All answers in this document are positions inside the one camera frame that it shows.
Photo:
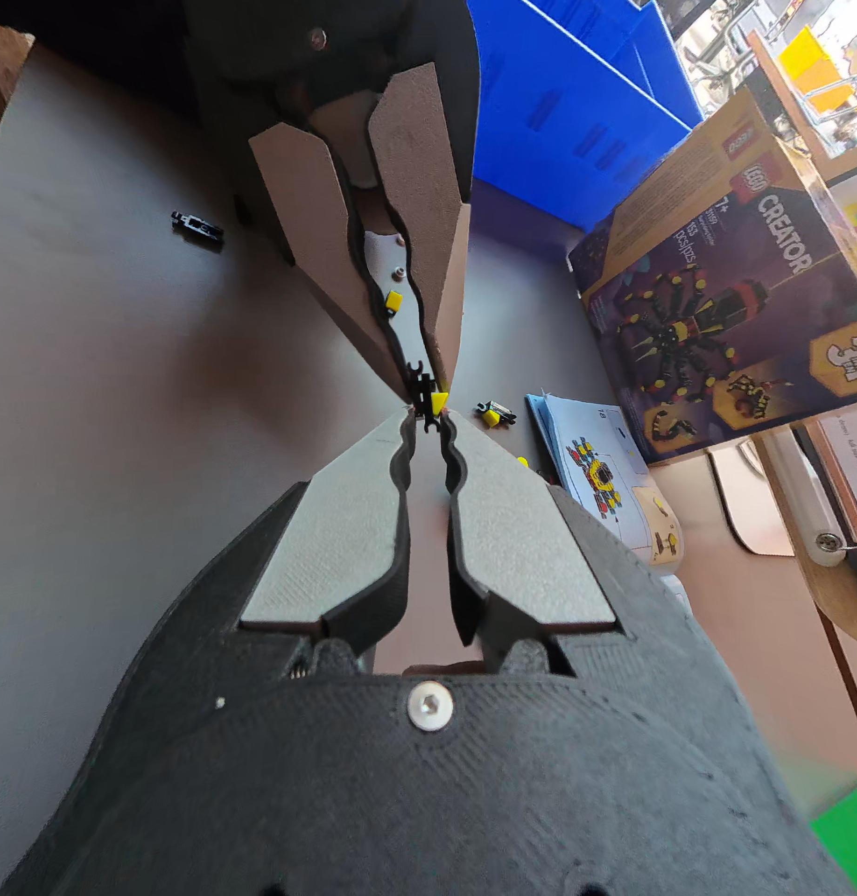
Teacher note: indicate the black lego clip piece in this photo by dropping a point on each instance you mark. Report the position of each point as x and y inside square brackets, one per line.
[197, 225]

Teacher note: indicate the white stand rod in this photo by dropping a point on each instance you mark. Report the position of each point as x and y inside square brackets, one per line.
[799, 504]

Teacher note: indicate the yellow lego piece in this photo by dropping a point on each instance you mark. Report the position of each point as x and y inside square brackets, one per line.
[393, 301]

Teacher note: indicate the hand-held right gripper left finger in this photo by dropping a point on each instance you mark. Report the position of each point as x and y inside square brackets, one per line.
[330, 546]

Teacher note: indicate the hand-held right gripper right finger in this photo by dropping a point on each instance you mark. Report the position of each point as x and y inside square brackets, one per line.
[526, 553]

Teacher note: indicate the printed instruction sheet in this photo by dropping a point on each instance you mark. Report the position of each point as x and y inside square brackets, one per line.
[848, 462]

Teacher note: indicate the blue storage bin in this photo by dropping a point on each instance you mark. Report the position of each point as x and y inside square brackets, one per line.
[652, 56]
[540, 126]

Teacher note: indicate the green storage bin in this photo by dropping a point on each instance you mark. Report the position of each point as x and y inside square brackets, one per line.
[848, 840]

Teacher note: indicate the lego instruction booklet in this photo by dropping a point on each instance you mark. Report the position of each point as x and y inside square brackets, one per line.
[596, 462]

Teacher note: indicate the black yellow lego leg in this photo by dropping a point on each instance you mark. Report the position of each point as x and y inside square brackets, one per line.
[423, 392]
[493, 413]

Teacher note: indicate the purple lego set box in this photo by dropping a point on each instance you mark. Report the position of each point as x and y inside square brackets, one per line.
[715, 294]

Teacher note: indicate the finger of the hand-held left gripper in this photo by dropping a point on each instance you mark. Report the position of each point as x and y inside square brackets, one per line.
[421, 161]
[309, 203]

